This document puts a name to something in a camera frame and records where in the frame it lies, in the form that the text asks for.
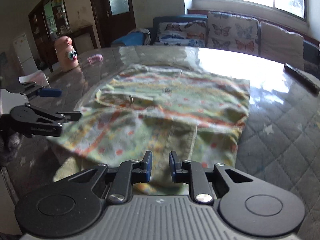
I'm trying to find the floral green children's cardigan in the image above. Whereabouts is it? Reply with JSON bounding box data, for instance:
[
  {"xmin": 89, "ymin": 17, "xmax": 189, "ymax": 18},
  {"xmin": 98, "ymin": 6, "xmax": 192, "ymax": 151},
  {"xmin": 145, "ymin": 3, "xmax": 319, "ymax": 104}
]
[{"xmin": 50, "ymin": 64, "xmax": 250, "ymax": 194}]

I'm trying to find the white tissue pack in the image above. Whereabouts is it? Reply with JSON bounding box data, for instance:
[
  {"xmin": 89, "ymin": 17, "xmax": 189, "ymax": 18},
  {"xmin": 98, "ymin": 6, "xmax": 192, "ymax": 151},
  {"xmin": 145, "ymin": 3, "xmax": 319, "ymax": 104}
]
[{"xmin": 18, "ymin": 70, "xmax": 49, "ymax": 87}]

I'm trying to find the white refrigerator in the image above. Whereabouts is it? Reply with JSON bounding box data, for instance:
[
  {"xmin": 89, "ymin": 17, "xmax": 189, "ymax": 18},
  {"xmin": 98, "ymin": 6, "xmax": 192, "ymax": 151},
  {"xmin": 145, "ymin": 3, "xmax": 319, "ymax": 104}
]
[{"xmin": 13, "ymin": 33, "xmax": 38, "ymax": 75}]

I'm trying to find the pink cartoon water bottle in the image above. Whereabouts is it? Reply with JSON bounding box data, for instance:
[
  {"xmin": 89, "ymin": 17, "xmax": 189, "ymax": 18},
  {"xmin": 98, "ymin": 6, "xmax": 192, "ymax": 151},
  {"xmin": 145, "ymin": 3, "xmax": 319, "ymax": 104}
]
[{"xmin": 54, "ymin": 36, "xmax": 79, "ymax": 72}]

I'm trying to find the dark wooden display cabinet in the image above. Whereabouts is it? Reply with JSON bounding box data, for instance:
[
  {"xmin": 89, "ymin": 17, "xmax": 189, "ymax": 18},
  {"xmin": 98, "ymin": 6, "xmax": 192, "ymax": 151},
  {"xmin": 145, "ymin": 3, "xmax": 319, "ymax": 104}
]
[{"xmin": 28, "ymin": 0, "xmax": 70, "ymax": 69}]

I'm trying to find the small pink toy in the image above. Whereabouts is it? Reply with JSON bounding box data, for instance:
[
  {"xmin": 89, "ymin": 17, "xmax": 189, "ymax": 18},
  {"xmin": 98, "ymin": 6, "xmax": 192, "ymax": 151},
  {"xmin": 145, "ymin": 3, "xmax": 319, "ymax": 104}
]
[{"xmin": 87, "ymin": 54, "xmax": 104, "ymax": 64}]

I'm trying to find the blue folded cloth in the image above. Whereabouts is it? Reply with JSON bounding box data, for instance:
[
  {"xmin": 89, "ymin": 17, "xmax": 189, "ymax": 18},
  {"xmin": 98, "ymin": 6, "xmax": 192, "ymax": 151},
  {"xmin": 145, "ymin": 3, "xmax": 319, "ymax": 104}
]
[{"xmin": 111, "ymin": 28, "xmax": 151, "ymax": 47}]

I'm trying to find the dark wooden door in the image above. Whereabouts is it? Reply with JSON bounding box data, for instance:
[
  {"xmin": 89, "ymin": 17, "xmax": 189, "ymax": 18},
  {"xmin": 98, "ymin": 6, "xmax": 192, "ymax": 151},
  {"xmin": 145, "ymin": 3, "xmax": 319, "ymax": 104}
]
[{"xmin": 91, "ymin": 0, "xmax": 136, "ymax": 47}]

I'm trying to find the blue sofa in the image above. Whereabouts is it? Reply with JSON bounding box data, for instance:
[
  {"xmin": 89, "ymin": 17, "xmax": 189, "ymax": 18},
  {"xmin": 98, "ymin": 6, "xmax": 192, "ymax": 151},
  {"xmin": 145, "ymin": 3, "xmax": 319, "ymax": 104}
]
[{"xmin": 111, "ymin": 11, "xmax": 319, "ymax": 77}]

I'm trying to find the butterfly cushion lying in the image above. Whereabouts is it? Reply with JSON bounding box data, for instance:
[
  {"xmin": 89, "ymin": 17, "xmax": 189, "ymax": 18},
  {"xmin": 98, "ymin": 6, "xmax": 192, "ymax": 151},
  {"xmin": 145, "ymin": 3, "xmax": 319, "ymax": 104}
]
[{"xmin": 153, "ymin": 20, "xmax": 207, "ymax": 48}]

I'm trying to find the butterfly cushion upright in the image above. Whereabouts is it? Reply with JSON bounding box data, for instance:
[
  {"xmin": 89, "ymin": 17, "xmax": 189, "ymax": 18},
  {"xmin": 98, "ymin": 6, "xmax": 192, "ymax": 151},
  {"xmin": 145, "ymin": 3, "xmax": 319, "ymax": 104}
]
[{"xmin": 207, "ymin": 11, "xmax": 259, "ymax": 56}]

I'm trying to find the black remote control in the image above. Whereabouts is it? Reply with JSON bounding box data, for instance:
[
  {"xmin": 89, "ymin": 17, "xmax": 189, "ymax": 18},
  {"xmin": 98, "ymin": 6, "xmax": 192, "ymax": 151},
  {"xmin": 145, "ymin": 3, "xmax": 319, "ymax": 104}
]
[{"xmin": 284, "ymin": 63, "xmax": 319, "ymax": 95}]

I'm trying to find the plain beige cushion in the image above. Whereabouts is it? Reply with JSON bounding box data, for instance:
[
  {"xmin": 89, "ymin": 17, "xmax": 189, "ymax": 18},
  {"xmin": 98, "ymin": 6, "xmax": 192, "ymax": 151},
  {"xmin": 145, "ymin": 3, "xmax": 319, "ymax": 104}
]
[{"xmin": 260, "ymin": 21, "xmax": 304, "ymax": 70}]

